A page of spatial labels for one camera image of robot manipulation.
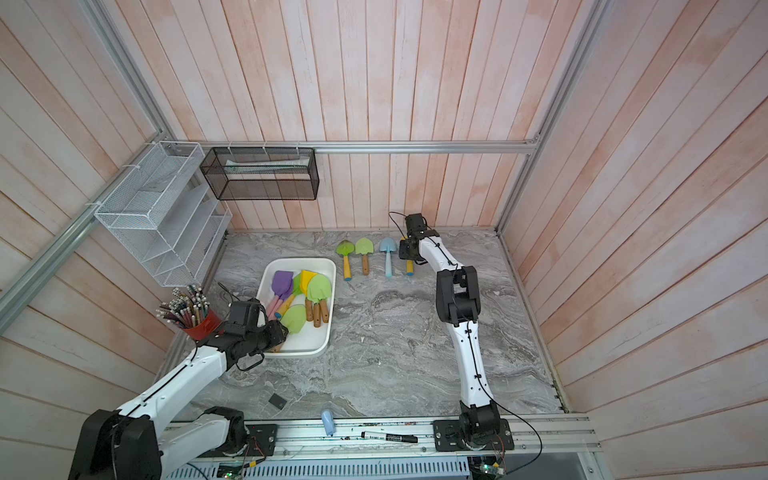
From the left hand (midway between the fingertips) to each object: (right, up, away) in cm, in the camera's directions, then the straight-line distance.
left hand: (283, 336), depth 87 cm
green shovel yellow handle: (+16, +28, +27) cm, 41 cm away
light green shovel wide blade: (+8, +12, +14) cm, 20 cm away
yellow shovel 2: (+40, +21, +20) cm, 49 cm away
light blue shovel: (+32, +28, +27) cm, 51 cm away
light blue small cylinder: (+16, -19, -12) cm, 27 cm away
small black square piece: (+1, -16, -7) cm, 17 cm away
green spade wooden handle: (+2, +3, +6) cm, 7 cm away
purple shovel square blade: (-5, +13, +14) cm, 20 cm away
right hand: (+40, +26, +26) cm, 54 cm away
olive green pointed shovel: (+23, +28, +28) cm, 45 cm away
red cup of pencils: (-22, +9, -9) cm, 25 cm away
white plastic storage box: (+8, -3, +5) cm, 9 cm away
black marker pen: (+31, -21, -14) cm, 40 cm away
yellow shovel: (+3, +16, +15) cm, 22 cm away
